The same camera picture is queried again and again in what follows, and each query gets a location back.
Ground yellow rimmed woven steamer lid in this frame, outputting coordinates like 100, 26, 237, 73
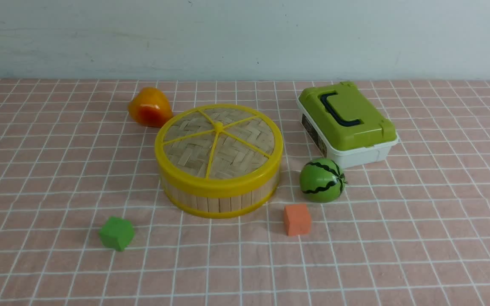
155, 104, 283, 198

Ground pink checkered tablecloth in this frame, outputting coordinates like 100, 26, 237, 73
0, 78, 490, 306

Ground green white plastic storage box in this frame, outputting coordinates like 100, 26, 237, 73
297, 81, 400, 169

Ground green toy watermelon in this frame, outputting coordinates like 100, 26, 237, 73
299, 158, 348, 203

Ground bamboo steamer basket yellow rims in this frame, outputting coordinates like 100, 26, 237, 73
161, 171, 280, 219

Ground orange foam cube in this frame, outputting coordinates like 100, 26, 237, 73
283, 204, 312, 236

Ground green foam cube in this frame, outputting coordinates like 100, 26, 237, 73
98, 216, 135, 252

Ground orange yellow toy pear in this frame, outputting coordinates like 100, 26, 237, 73
128, 87, 174, 128

